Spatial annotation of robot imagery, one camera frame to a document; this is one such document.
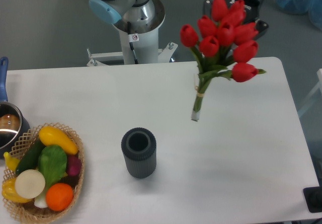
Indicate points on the red tulip bouquet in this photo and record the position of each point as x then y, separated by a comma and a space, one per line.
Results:
223, 46

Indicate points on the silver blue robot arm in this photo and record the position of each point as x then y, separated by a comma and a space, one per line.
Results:
141, 16

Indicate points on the dark grey ribbed vase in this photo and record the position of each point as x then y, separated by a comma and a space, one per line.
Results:
139, 150

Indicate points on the black device at table edge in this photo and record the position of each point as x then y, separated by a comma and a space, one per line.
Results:
313, 198

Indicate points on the purple red onion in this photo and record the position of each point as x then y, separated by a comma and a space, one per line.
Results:
73, 166

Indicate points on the yellow squash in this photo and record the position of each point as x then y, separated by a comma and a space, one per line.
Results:
50, 135

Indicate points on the green lettuce leaf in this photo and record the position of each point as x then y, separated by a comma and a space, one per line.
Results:
52, 164

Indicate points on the dark green cucumber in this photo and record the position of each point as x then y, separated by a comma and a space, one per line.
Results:
30, 158

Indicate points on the orange fruit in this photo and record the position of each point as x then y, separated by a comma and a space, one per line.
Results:
59, 196

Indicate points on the white round onion slice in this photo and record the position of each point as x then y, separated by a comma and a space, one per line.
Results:
29, 184

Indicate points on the yellow bell pepper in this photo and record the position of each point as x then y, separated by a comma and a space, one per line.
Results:
9, 192

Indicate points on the woven wicker basket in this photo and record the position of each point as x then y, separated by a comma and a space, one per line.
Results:
28, 212

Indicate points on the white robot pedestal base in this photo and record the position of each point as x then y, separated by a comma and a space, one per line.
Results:
136, 49

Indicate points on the white frame at right edge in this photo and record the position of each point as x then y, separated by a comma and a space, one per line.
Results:
311, 97

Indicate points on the blue handled saucepan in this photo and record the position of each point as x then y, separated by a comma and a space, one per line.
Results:
13, 123

